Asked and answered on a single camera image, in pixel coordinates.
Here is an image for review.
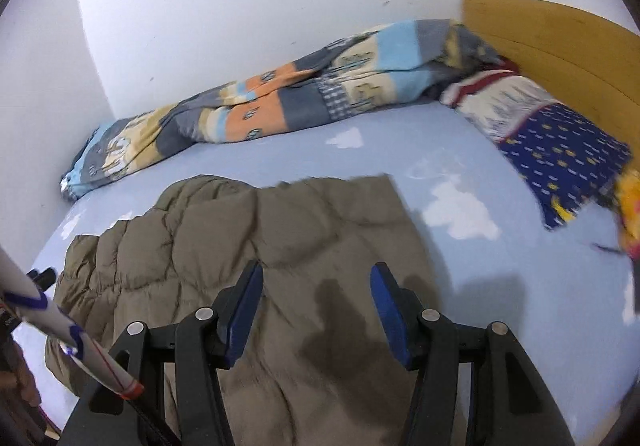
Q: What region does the navy star-print pillow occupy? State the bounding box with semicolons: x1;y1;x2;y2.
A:
440;58;633;231

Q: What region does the olive puffer jacket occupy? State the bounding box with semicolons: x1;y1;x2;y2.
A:
45;174;468;446

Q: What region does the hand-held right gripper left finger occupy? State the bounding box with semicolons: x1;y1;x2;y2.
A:
60;260;265;446

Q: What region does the light blue bed sheet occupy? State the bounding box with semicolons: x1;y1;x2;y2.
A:
10;98;640;446

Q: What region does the wooden headboard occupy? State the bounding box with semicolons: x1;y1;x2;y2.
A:
460;0;640;167

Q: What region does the white cable with blue stripes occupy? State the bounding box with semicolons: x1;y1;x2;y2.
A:
0;246;181;446

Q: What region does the patchwork tree-print blanket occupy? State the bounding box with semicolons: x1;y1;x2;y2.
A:
60;18;506;202

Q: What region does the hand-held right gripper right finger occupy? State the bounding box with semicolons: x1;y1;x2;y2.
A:
370;262;576;446

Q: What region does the yellow plush toy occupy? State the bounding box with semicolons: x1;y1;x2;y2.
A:
612;166;640;262

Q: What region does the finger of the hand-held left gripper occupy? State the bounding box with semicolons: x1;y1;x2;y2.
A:
26;267;57;293

